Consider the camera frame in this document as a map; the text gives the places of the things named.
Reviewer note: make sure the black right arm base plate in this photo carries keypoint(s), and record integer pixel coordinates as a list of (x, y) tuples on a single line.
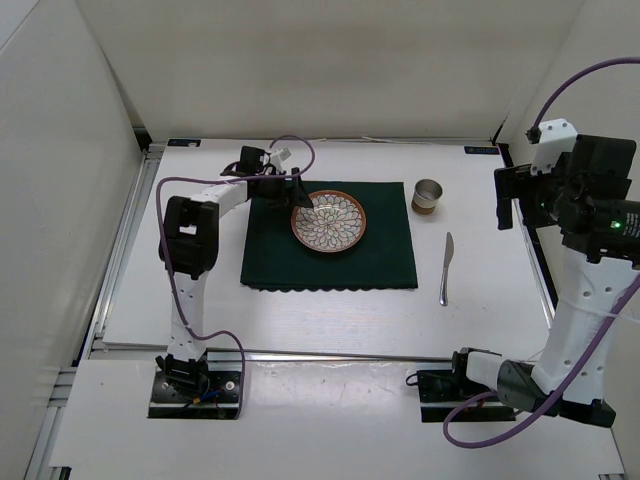
[(439, 394)]

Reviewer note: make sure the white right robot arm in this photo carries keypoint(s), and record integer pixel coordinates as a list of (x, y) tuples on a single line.
[(583, 190)]

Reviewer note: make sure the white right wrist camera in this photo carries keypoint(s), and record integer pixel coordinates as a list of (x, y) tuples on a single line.
[(557, 137)]

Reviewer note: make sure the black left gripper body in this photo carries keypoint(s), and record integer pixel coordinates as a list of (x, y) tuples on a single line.
[(273, 188)]

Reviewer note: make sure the floral patterned ceramic plate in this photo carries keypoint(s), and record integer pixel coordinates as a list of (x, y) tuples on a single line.
[(335, 222)]

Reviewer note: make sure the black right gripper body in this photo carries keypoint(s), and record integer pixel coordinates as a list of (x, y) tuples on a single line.
[(540, 195)]

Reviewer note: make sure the silver table knife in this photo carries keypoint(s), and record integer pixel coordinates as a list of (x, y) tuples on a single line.
[(448, 256)]

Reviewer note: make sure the metal cup with cork base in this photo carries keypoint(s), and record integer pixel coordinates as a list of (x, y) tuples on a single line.
[(426, 195)]

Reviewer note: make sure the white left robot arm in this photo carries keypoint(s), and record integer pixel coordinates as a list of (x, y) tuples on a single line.
[(188, 212)]

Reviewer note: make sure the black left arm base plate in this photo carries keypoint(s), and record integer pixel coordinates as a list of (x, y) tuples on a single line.
[(192, 390)]

